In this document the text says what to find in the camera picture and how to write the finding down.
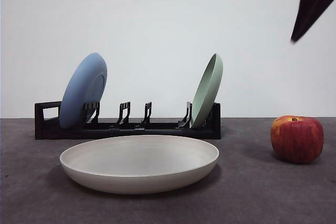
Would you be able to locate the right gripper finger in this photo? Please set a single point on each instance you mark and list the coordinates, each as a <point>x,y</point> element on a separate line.
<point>312,1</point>

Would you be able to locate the red apple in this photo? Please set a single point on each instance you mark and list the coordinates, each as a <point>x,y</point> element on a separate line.
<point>296,140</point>

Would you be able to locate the cream yellow plate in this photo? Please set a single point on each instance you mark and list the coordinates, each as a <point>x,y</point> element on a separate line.
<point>139,176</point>

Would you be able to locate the green plate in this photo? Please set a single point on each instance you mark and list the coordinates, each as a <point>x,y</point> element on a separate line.
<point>207,95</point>

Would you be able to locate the black plate rack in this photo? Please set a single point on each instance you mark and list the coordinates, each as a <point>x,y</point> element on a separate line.
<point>162,129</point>

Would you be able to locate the blue plate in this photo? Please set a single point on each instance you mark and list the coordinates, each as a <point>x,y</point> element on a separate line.
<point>78,90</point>

